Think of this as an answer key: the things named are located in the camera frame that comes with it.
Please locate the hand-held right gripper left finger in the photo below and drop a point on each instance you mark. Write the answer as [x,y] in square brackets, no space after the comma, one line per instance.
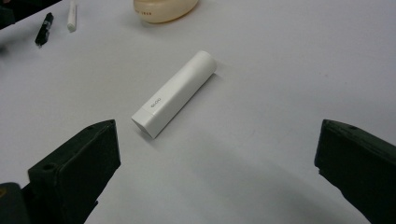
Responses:
[77,174]

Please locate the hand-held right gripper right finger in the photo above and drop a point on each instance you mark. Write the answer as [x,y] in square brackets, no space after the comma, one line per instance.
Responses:
[361,168]

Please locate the black pen with clip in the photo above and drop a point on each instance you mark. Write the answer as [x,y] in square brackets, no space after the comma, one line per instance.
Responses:
[44,29]

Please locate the white pen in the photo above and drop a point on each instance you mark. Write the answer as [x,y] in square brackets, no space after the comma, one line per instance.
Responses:
[72,17]

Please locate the white oblong tube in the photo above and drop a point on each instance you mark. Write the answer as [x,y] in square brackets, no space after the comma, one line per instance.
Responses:
[174,96]

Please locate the cream ringed holder orange beak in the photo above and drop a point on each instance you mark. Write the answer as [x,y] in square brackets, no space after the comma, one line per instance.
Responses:
[165,11]

